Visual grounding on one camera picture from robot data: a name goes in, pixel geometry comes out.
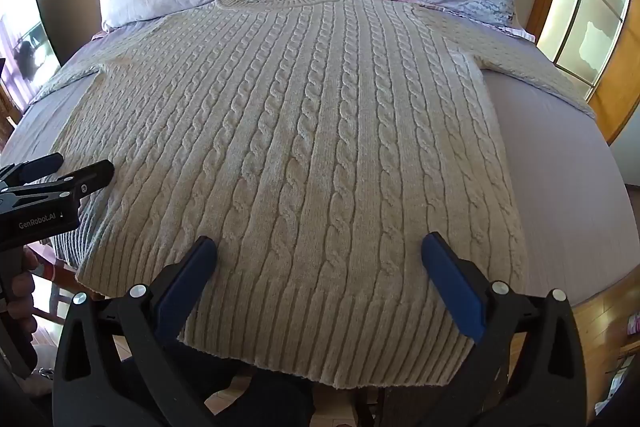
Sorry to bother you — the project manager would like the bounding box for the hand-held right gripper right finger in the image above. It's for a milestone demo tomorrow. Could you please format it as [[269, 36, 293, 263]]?
[[420, 232, 591, 427]]

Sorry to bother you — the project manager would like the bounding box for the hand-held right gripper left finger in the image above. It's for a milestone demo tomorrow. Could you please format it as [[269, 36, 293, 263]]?
[[52, 235, 219, 427]]

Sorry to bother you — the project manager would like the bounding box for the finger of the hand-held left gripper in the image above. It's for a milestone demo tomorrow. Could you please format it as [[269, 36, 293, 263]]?
[[0, 159, 115, 208], [0, 152, 64, 188]]

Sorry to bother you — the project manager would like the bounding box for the beige cable-knit sweater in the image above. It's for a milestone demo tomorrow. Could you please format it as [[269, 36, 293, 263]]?
[[31, 0, 597, 391]]

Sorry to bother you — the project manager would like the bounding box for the person's left hand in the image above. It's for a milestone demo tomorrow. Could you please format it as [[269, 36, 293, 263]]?
[[0, 244, 40, 380]]

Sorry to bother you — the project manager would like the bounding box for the lilac bed sheet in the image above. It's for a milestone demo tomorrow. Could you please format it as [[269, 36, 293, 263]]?
[[0, 19, 632, 308]]

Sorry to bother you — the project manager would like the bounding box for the wall picture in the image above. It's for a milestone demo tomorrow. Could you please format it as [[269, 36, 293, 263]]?
[[0, 14, 61, 95]]

